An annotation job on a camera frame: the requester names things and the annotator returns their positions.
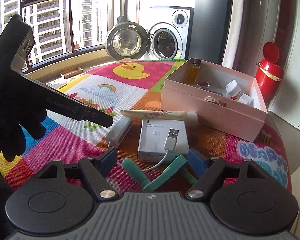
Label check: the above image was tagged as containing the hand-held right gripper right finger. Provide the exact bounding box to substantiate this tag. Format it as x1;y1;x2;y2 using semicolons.
185;149;265;202

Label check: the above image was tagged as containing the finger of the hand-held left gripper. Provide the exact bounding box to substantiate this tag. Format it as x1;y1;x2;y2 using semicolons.
81;104;114;128

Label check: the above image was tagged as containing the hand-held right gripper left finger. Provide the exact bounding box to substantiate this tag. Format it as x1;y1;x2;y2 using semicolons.
37;147;117;202

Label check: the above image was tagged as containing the teal folding hand fan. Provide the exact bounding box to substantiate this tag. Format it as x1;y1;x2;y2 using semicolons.
122;154;198;193

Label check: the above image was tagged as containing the pink cardboard box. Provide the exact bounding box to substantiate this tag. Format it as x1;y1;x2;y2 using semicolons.
161;57;268;142

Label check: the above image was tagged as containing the amber glass bottle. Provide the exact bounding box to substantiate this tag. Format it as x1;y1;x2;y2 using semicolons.
184;58;202;85

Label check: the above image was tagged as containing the person's left hand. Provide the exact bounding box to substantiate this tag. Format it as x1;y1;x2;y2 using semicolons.
0;91;48;163

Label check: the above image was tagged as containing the colourful printed play mat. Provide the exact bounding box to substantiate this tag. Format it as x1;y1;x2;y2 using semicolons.
0;58;293;198

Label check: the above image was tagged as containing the cream tube with pink dots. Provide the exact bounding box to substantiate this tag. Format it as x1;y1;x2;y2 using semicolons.
120;110;198;121

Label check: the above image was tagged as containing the small cardboard tray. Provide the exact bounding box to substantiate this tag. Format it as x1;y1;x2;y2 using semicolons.
60;67;84;79

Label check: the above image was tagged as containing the window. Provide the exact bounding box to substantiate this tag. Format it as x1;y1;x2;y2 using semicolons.
0;0;118;66

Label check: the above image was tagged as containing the twine tag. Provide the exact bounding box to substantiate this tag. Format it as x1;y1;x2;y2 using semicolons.
204;96;227;107

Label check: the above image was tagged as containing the small white cube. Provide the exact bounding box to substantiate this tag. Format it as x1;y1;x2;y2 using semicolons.
239;93;253;105

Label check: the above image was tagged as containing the washing machine door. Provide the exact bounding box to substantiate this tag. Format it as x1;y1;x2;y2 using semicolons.
105;21;151;62

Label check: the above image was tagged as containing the clear plastic container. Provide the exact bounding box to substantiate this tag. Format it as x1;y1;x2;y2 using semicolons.
225;79;242;98

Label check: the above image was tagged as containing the red trash bin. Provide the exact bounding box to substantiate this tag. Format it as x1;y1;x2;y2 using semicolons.
255;42;286;103

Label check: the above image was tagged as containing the white washing machine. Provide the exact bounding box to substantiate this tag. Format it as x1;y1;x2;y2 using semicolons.
146;6;192;61

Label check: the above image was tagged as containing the grey tall cabinet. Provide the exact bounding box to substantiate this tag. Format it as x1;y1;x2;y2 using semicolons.
190;0;234;65

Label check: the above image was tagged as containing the white wardrobe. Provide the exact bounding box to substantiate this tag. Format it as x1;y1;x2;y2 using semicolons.
267;0;300;130

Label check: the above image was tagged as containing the white USB adapter with cable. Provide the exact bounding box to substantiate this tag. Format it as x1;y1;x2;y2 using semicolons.
105;116;180;172

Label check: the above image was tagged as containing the flat white cable box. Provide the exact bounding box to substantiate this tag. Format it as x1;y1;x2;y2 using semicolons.
137;119;190;163

